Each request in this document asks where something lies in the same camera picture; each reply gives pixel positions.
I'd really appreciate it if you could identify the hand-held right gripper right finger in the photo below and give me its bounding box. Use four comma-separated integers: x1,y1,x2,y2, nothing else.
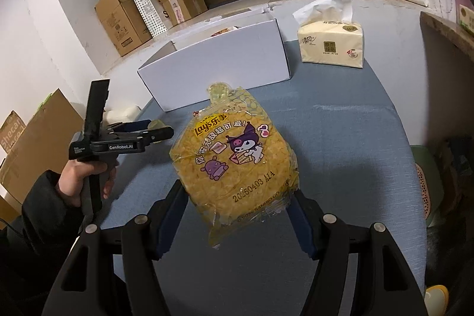
285,189,430,316

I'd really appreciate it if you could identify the cream sofa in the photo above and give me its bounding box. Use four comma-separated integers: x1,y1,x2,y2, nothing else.
103,105,143,124

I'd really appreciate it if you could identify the green plastic stool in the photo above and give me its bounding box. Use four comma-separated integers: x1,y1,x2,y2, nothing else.
409,145,446,228

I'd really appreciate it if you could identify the printed brown cardboard box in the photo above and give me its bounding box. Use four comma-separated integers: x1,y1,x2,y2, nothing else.
0,110,27,156

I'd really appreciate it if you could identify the person's left hand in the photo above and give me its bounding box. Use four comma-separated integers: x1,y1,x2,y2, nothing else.
55,158,119,206

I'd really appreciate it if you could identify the granite top cabinet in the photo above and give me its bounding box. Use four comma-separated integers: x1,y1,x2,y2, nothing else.
419,11,474,154

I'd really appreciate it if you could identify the yellow cartoon chips bag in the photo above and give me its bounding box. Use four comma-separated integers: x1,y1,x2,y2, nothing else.
169,86,300,250

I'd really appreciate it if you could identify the pale yellow carton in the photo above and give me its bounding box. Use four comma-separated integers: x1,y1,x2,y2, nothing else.
457,4,474,36

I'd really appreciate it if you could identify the person's left forearm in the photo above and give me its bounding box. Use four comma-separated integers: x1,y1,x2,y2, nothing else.
0,170,99,316

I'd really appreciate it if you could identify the white cardboard box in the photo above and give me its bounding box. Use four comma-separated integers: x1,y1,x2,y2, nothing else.
137,18,292,112

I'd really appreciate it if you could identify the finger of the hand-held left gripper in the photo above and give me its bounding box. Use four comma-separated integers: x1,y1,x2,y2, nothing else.
105,119,153,134
111,127,174,149

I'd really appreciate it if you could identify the blue grey table cloth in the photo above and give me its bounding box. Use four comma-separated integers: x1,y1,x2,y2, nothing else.
99,38,429,316

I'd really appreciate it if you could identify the open brown cardboard box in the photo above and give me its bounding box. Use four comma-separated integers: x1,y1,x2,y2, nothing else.
157,0,208,24

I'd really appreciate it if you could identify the flat brown cardboard sheet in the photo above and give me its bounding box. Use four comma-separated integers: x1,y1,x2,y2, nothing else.
0,88,87,217

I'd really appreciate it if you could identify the tall brown cardboard box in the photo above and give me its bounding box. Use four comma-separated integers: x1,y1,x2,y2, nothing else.
95,0,153,58

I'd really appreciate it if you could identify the yellow tissue pack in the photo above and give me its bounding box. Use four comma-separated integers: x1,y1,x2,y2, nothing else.
292,0,366,70

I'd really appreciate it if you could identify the yellow plastic object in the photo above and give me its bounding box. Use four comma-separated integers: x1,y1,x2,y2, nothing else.
424,284,451,316

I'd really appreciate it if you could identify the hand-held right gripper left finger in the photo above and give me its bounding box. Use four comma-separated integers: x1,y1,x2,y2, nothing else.
44,180,192,316

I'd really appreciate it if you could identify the clear jelly cup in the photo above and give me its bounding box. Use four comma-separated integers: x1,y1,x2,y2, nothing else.
149,118,164,145
206,81,233,104

